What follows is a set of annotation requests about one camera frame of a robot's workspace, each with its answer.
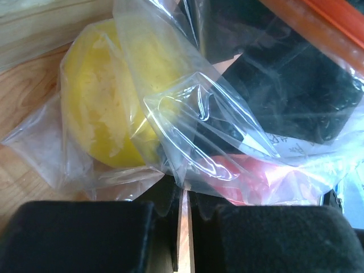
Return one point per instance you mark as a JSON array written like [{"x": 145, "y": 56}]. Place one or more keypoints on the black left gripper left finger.
[{"x": 95, "y": 236}]

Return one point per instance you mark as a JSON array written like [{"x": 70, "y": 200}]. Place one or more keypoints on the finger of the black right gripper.
[{"x": 292, "y": 88}]

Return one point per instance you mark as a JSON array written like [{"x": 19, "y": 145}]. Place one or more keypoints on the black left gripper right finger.
[{"x": 229, "y": 238}]

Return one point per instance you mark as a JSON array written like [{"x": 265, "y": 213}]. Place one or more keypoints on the clear zip top bag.
[{"x": 193, "y": 110}]

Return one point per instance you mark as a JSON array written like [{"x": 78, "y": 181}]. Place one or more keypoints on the red yellow fake mango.
[{"x": 244, "y": 180}]

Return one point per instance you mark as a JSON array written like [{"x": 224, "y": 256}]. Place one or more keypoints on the yellow fake lemon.
[{"x": 100, "y": 105}]

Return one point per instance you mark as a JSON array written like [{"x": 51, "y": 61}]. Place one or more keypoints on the wooden clothes rack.
[{"x": 31, "y": 28}]

